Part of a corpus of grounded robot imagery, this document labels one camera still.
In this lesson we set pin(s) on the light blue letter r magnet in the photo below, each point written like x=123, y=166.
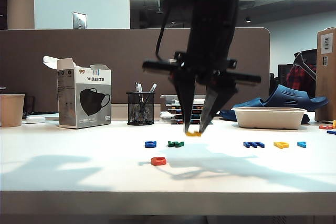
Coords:
x=302, y=144

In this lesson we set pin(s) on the brown desk partition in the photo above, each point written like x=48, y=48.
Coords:
x=78, y=45

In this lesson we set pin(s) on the brown paper cup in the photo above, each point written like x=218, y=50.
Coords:
x=11, y=111

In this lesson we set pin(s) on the letter magnet blister pack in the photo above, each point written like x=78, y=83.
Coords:
x=177, y=116
x=177, y=122
x=174, y=108

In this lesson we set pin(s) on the silver pen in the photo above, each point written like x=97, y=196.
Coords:
x=138, y=87
x=153, y=88

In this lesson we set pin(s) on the yellow letter u magnet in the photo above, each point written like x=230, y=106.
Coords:
x=193, y=134

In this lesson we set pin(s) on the white earbuds case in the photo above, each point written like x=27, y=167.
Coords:
x=35, y=119

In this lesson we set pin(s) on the black office chair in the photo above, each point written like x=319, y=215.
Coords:
x=305, y=54

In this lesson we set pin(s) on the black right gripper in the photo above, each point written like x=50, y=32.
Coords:
x=210, y=51

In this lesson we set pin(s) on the metal wall plate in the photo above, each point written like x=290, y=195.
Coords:
x=79, y=21

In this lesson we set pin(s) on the green letter w magnet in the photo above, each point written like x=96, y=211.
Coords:
x=175, y=144

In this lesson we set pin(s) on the beige pulp tray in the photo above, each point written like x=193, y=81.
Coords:
x=269, y=119

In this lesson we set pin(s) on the brown cardboard box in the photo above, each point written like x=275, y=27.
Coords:
x=326, y=85

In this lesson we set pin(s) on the navy blue rubber slipper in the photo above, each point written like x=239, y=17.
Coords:
x=246, y=103
x=288, y=98

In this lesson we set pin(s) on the blue letter g magnet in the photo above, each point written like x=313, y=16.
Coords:
x=150, y=144

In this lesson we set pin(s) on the dark blue letter m magnet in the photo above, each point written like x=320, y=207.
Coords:
x=253, y=144

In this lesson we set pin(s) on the clear plastic blister tray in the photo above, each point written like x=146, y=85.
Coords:
x=168, y=99

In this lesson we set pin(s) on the red plaid shirt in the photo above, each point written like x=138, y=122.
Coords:
x=296, y=79

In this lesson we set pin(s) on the grey face mask box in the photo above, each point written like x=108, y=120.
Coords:
x=86, y=100

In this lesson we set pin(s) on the black computer monitor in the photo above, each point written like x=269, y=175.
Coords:
x=284, y=75

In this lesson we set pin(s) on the yellow letter p magnet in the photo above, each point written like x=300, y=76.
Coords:
x=281, y=145

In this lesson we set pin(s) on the black mesh pen holder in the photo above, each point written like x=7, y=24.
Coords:
x=140, y=111

